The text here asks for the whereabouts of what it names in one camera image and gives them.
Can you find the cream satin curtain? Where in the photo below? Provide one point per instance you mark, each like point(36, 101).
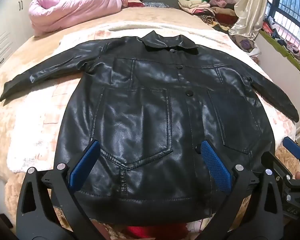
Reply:
point(250, 10)

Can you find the pile of folded clothes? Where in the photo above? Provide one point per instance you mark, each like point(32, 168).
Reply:
point(197, 3)

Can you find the white orange checked blanket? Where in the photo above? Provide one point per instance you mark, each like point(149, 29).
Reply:
point(35, 130)

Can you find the barred window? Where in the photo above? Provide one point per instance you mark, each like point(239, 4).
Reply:
point(290, 17)

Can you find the pink quilt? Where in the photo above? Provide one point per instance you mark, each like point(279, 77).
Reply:
point(72, 10)

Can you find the green windowsill cloth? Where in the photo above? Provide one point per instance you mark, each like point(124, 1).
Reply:
point(272, 42)

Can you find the purple flower patterned cloth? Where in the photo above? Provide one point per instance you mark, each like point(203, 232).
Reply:
point(245, 43)

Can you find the blue patterned cloth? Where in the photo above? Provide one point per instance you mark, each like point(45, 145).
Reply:
point(156, 4)

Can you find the black leather jacket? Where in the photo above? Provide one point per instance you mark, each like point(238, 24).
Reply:
point(150, 105)

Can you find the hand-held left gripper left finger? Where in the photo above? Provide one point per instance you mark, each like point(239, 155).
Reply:
point(83, 166)

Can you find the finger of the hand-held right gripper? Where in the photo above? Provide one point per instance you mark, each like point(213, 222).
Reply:
point(277, 165)
point(293, 146)

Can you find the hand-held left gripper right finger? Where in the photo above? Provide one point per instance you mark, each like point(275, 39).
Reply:
point(216, 166)

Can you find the red patterned pillow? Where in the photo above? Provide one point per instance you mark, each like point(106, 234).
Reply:
point(135, 3)

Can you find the red cloth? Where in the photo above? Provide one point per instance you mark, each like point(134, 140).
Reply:
point(145, 233)

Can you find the white wardrobe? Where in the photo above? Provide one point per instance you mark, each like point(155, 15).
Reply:
point(5, 30)

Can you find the clothes heap on windowsill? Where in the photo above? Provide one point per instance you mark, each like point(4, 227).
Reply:
point(290, 47)

